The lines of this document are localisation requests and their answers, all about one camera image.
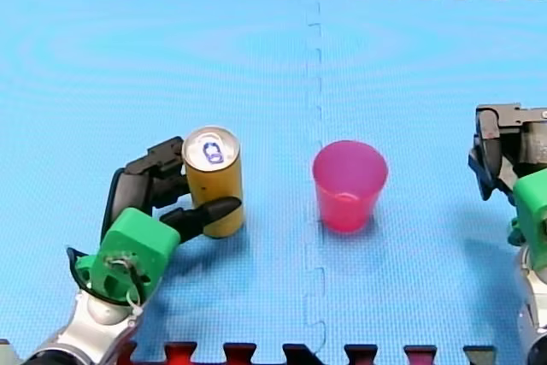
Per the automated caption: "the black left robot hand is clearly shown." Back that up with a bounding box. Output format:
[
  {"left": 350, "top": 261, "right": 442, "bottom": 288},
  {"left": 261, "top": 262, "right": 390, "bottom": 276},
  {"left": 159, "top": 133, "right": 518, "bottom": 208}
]
[{"left": 100, "top": 136, "right": 243, "bottom": 247}]

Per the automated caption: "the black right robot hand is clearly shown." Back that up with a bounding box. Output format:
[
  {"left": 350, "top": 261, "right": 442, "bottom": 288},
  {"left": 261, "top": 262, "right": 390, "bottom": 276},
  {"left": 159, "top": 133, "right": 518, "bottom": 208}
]
[{"left": 468, "top": 103, "right": 547, "bottom": 204}]

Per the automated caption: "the yellow drink can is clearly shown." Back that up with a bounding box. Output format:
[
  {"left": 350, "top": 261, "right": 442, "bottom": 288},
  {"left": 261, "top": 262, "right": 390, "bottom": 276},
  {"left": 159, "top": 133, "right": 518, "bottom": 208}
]
[{"left": 181, "top": 126, "right": 246, "bottom": 238}]

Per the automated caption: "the pink plastic cup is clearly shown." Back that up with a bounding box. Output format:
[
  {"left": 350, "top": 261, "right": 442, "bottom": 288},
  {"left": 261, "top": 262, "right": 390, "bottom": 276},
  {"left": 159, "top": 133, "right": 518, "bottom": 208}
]
[{"left": 312, "top": 139, "right": 390, "bottom": 234}]

